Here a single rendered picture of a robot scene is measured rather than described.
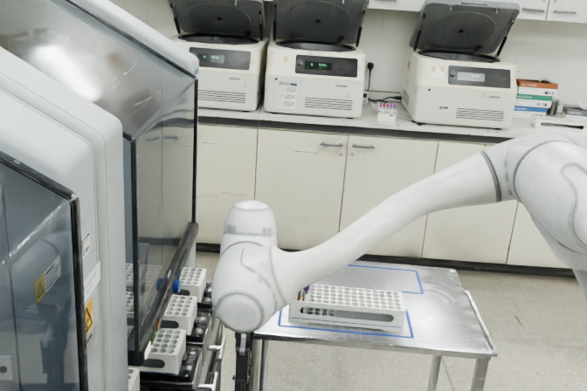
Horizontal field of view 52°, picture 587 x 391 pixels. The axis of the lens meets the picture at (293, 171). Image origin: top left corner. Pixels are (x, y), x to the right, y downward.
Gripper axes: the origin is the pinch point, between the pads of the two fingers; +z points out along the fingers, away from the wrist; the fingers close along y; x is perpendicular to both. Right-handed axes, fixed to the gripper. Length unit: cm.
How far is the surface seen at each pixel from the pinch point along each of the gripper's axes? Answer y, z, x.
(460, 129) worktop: -222, -5, 100
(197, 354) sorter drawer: -14.3, 3.5, -11.8
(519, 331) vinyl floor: -163, 85, 130
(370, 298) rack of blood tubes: -33.6, -3.4, 30.3
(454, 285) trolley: -55, 2, 58
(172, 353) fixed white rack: -6.2, -2.2, -16.1
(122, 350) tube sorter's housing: 16.0, -18.5, -20.3
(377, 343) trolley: -22.3, 2.4, 31.5
